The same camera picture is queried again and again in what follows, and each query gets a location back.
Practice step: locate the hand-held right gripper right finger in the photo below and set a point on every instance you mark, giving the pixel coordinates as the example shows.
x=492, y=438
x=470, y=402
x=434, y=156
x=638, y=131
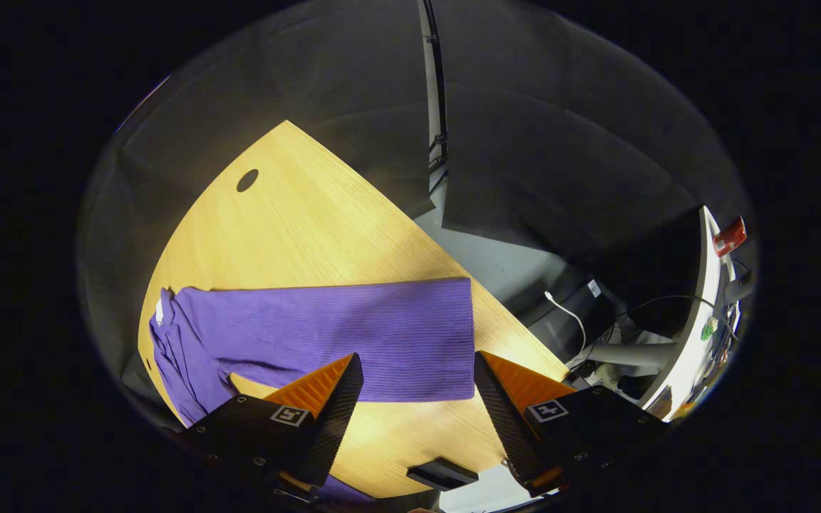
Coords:
x=503, y=420

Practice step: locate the white desk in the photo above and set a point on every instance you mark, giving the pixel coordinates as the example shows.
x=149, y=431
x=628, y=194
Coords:
x=695, y=342

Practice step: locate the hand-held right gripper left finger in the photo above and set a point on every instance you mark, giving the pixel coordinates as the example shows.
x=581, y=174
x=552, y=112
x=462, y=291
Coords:
x=332, y=420

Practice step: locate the grey metal desk leg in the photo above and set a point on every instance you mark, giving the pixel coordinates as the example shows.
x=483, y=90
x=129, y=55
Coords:
x=631, y=354

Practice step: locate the small black block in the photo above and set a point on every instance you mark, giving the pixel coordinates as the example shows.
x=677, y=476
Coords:
x=442, y=474

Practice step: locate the metal backdrop stand pole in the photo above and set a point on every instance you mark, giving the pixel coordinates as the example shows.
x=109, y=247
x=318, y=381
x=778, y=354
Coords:
x=435, y=85

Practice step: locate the small red box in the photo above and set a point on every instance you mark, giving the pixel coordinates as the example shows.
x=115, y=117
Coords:
x=730, y=236

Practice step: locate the purple knit cardigan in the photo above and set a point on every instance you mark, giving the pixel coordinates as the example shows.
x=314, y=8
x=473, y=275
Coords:
x=346, y=335

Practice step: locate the black box under desk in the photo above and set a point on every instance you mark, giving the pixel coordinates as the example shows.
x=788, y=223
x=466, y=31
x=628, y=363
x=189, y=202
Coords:
x=567, y=313

